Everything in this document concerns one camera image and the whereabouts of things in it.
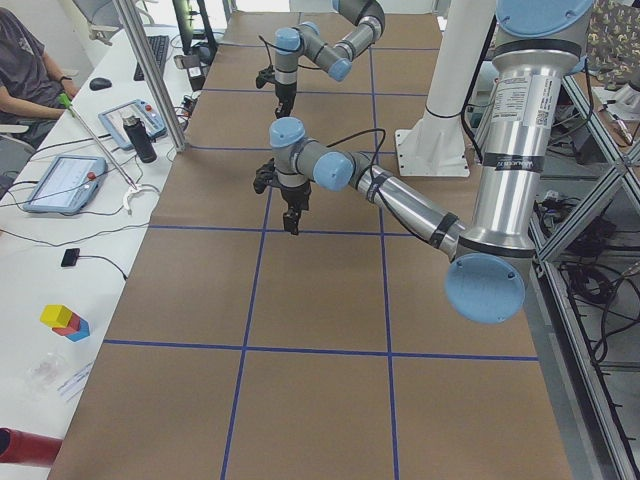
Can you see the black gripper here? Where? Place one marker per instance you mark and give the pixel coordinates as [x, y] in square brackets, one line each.
[295, 194]
[285, 91]

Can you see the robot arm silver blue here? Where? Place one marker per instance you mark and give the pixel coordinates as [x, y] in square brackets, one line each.
[532, 45]
[304, 40]

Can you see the black monitor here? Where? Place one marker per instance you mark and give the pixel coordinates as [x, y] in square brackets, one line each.
[185, 15]

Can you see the black keyboard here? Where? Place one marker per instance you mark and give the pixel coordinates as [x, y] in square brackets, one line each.
[159, 46]

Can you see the black water bottle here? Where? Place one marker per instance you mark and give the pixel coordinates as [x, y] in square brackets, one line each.
[137, 134]

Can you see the far teach pendant tablet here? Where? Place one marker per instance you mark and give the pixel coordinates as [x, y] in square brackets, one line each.
[128, 114]

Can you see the teach pendant tablet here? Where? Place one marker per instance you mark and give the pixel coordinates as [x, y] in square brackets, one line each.
[68, 184]
[128, 114]

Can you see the black computer mouse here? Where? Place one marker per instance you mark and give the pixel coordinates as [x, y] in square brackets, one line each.
[99, 83]

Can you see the small black square device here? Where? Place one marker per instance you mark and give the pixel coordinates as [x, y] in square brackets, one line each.
[70, 257]

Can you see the near teach pendant tablet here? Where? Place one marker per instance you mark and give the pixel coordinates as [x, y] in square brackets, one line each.
[68, 184]

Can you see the blue wooden block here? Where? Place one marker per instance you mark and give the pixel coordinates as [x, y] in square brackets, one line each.
[82, 334]

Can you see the red wooden block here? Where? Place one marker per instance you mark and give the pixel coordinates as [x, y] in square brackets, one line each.
[73, 326]

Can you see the yellow wooden block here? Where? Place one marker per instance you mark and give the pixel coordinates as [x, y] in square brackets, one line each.
[56, 316]

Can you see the seated person grey shirt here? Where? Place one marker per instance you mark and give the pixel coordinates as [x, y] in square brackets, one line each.
[31, 82]

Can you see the clear plastic bag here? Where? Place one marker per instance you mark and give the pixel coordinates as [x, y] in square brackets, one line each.
[45, 376]

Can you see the red cylinder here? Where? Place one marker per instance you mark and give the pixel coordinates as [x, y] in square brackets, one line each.
[28, 449]

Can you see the aluminium frame post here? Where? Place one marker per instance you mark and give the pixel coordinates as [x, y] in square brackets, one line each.
[133, 26]

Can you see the grabber stick green handle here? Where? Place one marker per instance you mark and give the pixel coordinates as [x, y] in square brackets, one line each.
[134, 188]

